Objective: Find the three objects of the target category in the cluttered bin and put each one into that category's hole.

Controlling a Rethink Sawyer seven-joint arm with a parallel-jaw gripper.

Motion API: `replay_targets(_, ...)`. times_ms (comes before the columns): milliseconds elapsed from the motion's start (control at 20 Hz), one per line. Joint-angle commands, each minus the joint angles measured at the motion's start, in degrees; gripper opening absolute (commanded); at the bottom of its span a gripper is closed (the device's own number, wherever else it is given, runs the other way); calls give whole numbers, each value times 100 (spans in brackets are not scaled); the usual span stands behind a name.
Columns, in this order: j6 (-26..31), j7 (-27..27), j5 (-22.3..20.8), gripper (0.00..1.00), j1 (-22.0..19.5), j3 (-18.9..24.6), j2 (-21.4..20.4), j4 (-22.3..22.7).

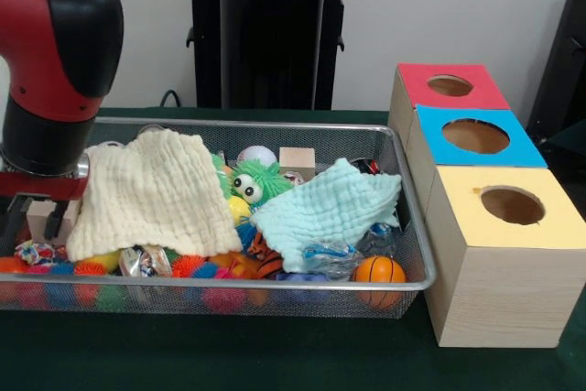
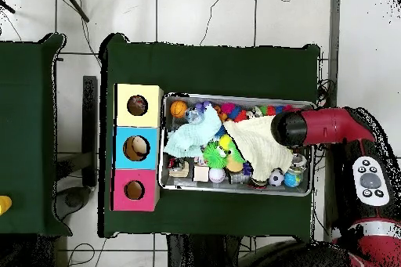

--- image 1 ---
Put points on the small wooden cube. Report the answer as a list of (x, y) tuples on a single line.
[(296, 162)]

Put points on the dark green tablecloth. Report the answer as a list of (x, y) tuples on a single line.
[(229, 354), (572, 144)]

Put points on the wooden box with three holes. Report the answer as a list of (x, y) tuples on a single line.
[(503, 299)]

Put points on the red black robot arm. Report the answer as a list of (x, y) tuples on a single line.
[(46, 43)]

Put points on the black stand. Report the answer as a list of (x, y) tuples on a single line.
[(563, 66)]

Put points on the metal mesh bin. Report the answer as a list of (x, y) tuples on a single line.
[(151, 301)]

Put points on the orange red smooth ball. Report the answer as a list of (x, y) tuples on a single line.
[(11, 265)]

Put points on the white baseball toy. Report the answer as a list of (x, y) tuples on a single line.
[(257, 155)]

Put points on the large wooden cube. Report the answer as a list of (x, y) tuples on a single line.
[(37, 224)]

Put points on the orange basketball toy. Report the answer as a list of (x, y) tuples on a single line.
[(380, 269)]

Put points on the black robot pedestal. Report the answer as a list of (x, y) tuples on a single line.
[(270, 43)]

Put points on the cream waffle cloth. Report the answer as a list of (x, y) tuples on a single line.
[(155, 194)]

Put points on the light blue waffle cloth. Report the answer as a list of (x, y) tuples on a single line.
[(329, 212)]

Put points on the green fuzzy toy with eyes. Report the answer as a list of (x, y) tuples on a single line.
[(261, 176)]

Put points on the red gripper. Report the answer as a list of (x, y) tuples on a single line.
[(41, 187)]

